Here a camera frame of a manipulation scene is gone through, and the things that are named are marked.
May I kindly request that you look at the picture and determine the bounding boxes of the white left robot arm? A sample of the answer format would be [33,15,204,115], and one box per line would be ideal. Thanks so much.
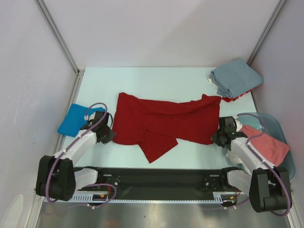
[35,111,115,202]

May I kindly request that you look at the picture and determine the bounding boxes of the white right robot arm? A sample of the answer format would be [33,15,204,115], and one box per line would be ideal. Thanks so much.
[212,116,292,217]

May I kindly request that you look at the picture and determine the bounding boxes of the white cloth in basin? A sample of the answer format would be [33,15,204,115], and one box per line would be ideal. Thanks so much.
[226,150,251,175]

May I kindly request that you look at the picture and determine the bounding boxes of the folded bright blue t shirt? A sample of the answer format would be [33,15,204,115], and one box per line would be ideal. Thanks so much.
[57,104,105,137]

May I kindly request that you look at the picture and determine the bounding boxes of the folded red printed t shirt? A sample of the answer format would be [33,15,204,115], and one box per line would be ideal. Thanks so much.
[221,90,251,103]

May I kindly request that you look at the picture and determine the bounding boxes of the translucent blue plastic basin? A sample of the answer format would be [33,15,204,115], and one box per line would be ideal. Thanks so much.
[236,113,295,180]

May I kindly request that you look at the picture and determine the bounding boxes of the pink t shirt in basin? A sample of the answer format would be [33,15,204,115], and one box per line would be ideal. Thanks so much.
[241,125,290,166]

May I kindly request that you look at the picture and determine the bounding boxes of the folded grey-blue t shirt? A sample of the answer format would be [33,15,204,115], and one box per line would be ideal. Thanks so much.
[209,57,264,98]

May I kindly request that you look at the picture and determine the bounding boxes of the folded white t shirt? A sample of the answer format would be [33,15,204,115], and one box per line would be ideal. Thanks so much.
[208,78,218,88]

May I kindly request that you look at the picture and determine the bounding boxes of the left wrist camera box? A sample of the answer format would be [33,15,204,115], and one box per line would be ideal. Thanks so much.
[84,113,95,121]

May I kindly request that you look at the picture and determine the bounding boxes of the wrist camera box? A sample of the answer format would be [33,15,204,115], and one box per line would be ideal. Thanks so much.
[84,113,95,121]
[233,115,243,132]

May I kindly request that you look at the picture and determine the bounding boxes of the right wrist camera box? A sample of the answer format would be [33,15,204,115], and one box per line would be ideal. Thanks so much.
[233,115,243,132]

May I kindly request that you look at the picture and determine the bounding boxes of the white slotted cable duct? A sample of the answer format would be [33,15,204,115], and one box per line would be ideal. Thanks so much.
[73,191,238,204]

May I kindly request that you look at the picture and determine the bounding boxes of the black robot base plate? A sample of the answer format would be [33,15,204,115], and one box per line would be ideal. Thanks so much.
[81,167,240,201]

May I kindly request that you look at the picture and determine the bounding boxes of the left aluminium frame post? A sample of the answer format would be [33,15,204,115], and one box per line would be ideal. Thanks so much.
[34,0,79,75]

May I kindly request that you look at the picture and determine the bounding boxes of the aluminium frame post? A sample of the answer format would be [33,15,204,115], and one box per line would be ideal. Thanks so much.
[34,0,79,75]
[247,0,288,66]

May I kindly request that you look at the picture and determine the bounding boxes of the right aluminium frame post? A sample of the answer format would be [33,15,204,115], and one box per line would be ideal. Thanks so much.
[247,0,288,66]

